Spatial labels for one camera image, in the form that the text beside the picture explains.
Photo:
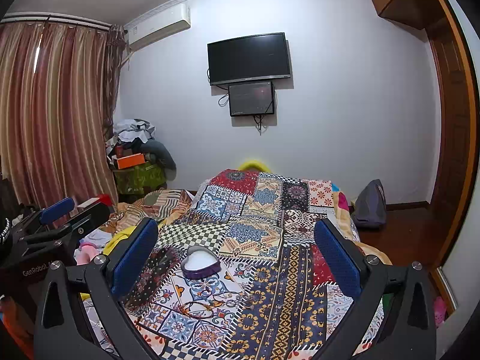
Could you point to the dark grey backpack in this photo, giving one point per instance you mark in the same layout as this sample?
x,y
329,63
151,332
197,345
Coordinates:
x,y
370,207

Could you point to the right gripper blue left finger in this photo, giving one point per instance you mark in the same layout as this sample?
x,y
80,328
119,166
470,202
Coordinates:
x,y
63,330

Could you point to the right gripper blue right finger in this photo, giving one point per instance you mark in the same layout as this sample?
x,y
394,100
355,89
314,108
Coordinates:
x,y
407,331

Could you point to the yellow cartoon blanket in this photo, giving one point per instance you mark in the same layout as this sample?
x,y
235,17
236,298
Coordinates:
x,y
117,238

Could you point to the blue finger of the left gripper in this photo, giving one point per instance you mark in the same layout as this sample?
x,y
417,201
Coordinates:
x,y
56,211

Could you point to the pile of white clothes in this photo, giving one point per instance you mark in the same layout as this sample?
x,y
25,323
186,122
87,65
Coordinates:
x,y
128,130

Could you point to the brown wooden door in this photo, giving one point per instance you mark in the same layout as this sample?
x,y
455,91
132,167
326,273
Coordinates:
x,y
459,146

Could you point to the striped patchwork cloth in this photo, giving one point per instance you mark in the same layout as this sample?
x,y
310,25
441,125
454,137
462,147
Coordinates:
x,y
164,206

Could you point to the colourful patchwork bed cover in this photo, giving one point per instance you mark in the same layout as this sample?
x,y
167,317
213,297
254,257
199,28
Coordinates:
x,y
275,296

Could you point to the green patterned cloth cover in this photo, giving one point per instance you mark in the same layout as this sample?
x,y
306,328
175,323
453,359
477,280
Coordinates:
x,y
140,179

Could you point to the white air conditioner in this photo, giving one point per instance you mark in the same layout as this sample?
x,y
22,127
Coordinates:
x,y
158,26

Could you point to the black wall television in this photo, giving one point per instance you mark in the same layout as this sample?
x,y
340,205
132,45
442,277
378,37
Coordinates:
x,y
256,57

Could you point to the striped red beige curtain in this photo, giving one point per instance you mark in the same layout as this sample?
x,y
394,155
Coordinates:
x,y
59,84

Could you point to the orange box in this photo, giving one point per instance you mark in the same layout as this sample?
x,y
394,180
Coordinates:
x,y
129,161

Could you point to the small dark wall monitor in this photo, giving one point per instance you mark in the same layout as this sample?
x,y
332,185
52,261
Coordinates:
x,y
251,99

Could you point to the red white box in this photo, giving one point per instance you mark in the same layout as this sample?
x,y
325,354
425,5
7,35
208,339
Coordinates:
x,y
101,198

